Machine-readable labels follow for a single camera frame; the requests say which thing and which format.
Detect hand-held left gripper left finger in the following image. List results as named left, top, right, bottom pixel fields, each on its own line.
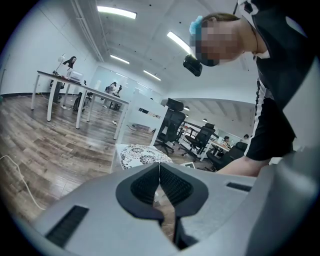
left=32, top=161, right=181, bottom=256

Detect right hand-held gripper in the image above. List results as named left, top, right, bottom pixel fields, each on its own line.
left=179, top=161, right=200, bottom=170

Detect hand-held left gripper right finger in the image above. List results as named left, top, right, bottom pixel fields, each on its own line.
left=159, top=161, right=258, bottom=251

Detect black white floral cushion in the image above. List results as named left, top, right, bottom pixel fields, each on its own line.
left=119, top=144, right=174, bottom=171

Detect person's right forearm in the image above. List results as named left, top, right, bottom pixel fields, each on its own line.
left=216, top=156, right=271, bottom=178

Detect black mesh office chair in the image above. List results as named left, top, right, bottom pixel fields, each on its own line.
left=154, top=97, right=187, bottom=156
left=206, top=141, right=249, bottom=172
left=178, top=122, right=217, bottom=163

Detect wooden desk with white legs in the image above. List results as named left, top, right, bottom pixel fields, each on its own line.
left=210, top=139, right=232, bottom=154

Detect ceiling strip light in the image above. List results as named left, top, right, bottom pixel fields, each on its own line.
left=166, top=31, right=192, bottom=55
left=143, top=69, right=162, bottom=82
left=109, top=54, right=131, bottom=65
left=96, top=5, right=138, bottom=20

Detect white square table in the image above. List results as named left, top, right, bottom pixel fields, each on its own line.
left=75, top=85, right=130, bottom=141

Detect person's black white shirt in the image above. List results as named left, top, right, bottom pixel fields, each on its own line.
left=234, top=0, right=316, bottom=163

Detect black backpack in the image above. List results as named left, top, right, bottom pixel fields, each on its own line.
left=73, top=92, right=87, bottom=112

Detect person's head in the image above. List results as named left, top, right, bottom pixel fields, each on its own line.
left=189, top=12, right=272, bottom=68

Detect blue hair clip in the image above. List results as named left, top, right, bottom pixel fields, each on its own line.
left=189, top=15, right=204, bottom=36

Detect white printer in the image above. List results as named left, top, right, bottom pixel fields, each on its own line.
left=66, top=68, right=85, bottom=82

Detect dark top white leg desk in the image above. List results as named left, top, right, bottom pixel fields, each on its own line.
left=30, top=70, right=88, bottom=123

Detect slim white desk lamp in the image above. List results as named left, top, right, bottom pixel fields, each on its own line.
left=52, top=53, right=67, bottom=76

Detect long white cable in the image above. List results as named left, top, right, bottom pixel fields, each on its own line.
left=0, top=154, right=46, bottom=211

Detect black head camera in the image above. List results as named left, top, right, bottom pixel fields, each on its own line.
left=182, top=53, right=203, bottom=77

